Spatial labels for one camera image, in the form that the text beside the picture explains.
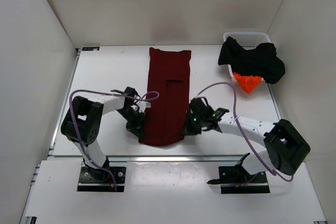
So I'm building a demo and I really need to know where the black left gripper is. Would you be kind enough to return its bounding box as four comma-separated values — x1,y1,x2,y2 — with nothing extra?
117,107,146,139

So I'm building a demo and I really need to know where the dark red t shirt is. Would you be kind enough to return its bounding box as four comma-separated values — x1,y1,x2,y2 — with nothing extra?
139,47,192,146

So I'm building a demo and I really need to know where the black t shirt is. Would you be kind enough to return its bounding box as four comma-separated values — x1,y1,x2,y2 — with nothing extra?
218,36,286,84

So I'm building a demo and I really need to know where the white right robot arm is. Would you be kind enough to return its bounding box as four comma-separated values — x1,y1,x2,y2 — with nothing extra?
182,97,311,182

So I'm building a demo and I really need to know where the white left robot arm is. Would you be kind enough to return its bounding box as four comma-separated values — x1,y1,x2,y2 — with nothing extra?
61,87,146,182

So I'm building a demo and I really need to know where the orange t shirt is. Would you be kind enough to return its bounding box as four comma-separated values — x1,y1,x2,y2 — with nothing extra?
233,72,263,94

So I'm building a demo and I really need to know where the dark logo sticker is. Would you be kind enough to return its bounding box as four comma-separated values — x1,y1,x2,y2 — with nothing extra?
81,47,100,51

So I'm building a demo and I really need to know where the white plastic laundry basket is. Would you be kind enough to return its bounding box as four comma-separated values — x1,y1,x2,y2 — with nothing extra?
217,36,276,81

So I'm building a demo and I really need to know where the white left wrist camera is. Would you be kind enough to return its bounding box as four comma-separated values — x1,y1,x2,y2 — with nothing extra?
137,101,151,111

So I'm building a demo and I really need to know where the aluminium front table rail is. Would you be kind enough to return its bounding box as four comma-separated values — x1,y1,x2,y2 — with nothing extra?
47,153,295,164

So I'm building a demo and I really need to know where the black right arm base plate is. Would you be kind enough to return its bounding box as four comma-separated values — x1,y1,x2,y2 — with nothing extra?
207,153,270,194

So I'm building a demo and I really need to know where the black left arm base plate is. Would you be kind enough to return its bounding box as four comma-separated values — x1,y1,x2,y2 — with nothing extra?
77,162,127,193

